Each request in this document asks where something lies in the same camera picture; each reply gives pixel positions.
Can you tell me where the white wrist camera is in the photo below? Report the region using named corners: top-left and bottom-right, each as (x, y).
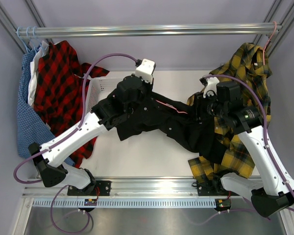
top-left (135, 59), bottom-right (156, 84)
top-left (203, 77), bottom-right (220, 98)

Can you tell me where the frame post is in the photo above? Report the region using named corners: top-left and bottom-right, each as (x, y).
top-left (263, 0), bottom-right (294, 57)
top-left (0, 0), bottom-right (46, 53)

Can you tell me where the slotted white cable duct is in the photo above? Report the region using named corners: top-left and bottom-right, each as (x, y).
top-left (33, 198), bottom-right (217, 209)

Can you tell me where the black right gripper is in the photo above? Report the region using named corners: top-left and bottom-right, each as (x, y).
top-left (188, 90), bottom-right (228, 120)

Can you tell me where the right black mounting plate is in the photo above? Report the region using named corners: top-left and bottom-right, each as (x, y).
top-left (192, 179), bottom-right (231, 196)

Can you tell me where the right frame post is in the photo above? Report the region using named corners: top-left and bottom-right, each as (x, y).
top-left (263, 0), bottom-right (294, 57)

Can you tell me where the blue checked shirt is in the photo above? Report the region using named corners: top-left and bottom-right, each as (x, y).
top-left (16, 52), bottom-right (75, 167)

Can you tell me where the yellow plaid shirt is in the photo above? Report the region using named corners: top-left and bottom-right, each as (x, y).
top-left (189, 43), bottom-right (272, 183)

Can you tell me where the black mounting plate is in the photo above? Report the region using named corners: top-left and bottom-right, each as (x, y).
top-left (192, 179), bottom-right (231, 196)
top-left (67, 180), bottom-right (111, 196)

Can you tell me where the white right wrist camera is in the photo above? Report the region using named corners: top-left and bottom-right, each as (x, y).
top-left (203, 77), bottom-right (220, 98)

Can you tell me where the pink wire hanger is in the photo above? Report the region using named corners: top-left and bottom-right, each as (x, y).
top-left (155, 99), bottom-right (190, 115)
top-left (262, 21), bottom-right (277, 65)

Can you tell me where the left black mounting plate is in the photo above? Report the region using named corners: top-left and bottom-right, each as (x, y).
top-left (67, 180), bottom-right (111, 196)

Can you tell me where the aluminium hanging rail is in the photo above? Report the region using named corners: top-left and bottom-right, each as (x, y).
top-left (16, 23), bottom-right (274, 39)

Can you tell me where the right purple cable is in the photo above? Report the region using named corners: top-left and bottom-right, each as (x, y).
top-left (183, 74), bottom-right (294, 226)

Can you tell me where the blue wire hanger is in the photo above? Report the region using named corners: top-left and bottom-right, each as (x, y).
top-left (16, 26), bottom-right (32, 52)
top-left (26, 27), bottom-right (39, 53)
top-left (32, 26), bottom-right (46, 53)

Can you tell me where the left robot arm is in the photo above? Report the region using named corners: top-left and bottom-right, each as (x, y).
top-left (35, 72), bottom-right (153, 195)

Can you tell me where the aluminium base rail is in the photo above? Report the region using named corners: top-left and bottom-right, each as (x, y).
top-left (22, 177), bottom-right (289, 198)

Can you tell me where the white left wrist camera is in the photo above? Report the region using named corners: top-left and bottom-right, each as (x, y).
top-left (135, 59), bottom-right (156, 84)

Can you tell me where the red black plaid shirt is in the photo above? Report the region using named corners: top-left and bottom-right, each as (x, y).
top-left (33, 40), bottom-right (110, 169)

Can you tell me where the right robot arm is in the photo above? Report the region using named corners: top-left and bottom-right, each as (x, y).
top-left (193, 81), bottom-right (294, 217)

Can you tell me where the white plastic basket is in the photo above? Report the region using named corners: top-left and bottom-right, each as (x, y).
top-left (85, 77), bottom-right (123, 113)

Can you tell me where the white shirt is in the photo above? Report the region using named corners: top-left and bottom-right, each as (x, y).
top-left (27, 41), bottom-right (49, 107)

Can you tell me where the left frame post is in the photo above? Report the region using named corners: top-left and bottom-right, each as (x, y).
top-left (0, 0), bottom-right (46, 53)

